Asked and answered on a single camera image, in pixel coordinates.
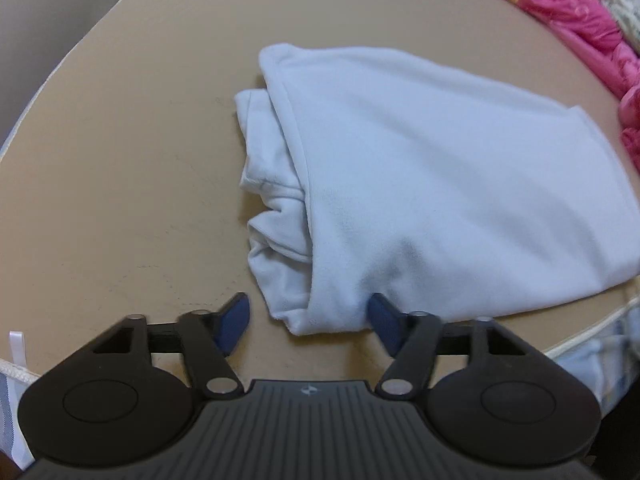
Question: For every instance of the white fabric tag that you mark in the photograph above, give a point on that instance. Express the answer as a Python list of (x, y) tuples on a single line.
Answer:
[(17, 346)]

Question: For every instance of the pale patterned garment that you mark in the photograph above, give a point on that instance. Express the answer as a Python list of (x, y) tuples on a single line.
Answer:
[(625, 10)]

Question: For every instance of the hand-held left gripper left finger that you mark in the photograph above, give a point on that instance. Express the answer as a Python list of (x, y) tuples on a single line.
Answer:
[(234, 322)]

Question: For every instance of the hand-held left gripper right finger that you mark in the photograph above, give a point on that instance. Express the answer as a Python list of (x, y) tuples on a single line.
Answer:
[(386, 322)]

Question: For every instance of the white long-sleeved shirt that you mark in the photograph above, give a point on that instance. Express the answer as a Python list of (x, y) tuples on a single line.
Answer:
[(425, 185)]

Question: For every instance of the pink floral quilt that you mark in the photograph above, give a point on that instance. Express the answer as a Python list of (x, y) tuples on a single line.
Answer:
[(565, 5)]

